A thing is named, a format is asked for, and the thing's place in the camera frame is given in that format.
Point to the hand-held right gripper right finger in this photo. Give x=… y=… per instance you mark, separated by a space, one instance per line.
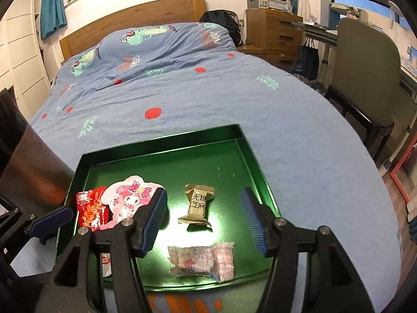
x=254 y=221

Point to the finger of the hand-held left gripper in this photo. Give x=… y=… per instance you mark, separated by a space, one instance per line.
x=49 y=220

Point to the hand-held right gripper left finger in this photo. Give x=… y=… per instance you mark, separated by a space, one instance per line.
x=154 y=221

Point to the pink cartoon snack packet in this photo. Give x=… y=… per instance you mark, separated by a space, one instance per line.
x=130 y=192

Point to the long red snack packet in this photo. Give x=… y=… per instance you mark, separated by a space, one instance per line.
x=89 y=208

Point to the small gold candy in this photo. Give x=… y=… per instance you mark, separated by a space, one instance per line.
x=197 y=205

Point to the clear pink candy packet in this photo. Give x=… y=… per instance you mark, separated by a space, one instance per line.
x=198 y=260

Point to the green metal tray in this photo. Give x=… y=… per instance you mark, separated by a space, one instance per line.
x=208 y=156

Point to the red stool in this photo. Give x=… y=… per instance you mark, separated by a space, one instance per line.
x=395 y=177

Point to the white wardrobe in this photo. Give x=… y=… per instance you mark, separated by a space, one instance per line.
x=22 y=55

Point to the dark shopping bag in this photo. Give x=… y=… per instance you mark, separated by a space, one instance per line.
x=308 y=60

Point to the beige chair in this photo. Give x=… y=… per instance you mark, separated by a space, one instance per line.
x=365 y=81

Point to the wooden dresser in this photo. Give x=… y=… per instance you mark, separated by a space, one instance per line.
x=270 y=32

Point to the wooden bed headboard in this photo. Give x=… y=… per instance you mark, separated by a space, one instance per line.
x=136 y=22

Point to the black backpack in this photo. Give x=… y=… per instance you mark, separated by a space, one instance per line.
x=224 y=22

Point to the grey study desk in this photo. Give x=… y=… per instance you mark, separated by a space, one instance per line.
x=312 y=29

